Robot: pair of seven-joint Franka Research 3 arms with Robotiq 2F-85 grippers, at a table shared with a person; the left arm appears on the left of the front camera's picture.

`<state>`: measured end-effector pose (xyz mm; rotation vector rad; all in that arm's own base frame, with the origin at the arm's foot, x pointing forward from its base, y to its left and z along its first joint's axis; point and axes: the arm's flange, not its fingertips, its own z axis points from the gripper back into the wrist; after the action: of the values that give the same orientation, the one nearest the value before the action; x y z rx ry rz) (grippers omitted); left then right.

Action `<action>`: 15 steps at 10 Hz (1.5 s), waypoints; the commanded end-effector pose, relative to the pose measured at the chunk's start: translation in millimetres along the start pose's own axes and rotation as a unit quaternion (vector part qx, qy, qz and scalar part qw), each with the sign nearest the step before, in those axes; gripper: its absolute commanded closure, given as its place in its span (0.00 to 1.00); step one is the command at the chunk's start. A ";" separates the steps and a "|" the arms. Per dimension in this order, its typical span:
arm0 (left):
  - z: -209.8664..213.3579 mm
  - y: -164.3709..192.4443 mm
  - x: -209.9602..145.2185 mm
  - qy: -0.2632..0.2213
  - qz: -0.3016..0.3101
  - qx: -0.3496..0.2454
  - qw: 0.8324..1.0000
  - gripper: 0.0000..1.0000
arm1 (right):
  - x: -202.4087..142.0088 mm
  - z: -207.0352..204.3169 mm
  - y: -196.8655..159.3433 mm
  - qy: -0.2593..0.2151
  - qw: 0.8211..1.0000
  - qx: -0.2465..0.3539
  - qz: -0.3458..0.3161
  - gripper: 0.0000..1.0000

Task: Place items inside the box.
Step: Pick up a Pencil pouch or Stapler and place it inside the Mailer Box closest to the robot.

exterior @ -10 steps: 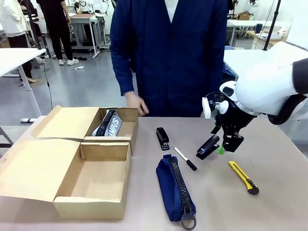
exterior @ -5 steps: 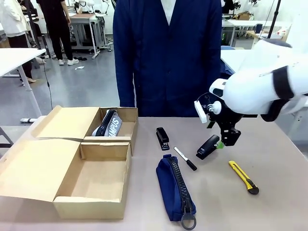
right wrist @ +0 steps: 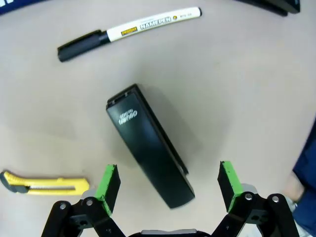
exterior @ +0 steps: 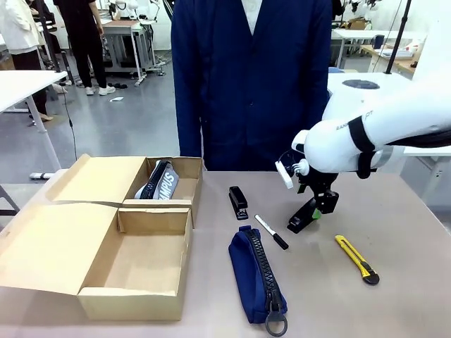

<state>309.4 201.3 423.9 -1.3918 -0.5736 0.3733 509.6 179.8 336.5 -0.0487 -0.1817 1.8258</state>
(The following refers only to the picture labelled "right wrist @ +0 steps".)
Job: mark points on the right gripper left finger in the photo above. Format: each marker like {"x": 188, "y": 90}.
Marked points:
{"x": 108, "y": 192}

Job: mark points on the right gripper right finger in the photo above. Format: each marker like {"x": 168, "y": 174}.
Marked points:
{"x": 228, "y": 185}

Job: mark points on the yellow utility knife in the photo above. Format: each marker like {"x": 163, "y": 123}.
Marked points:
{"x": 49, "y": 184}

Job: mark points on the black and white marker pen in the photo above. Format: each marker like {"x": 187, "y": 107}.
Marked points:
{"x": 148, "y": 23}

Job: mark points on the navy Campus pencil case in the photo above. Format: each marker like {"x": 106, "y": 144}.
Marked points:
{"x": 10, "y": 5}

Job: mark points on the person's bare hand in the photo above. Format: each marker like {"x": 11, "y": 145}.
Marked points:
{"x": 295, "y": 188}

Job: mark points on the person in navy coat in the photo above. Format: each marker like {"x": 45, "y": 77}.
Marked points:
{"x": 308, "y": 172}

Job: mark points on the black object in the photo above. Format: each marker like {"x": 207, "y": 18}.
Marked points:
{"x": 279, "y": 5}

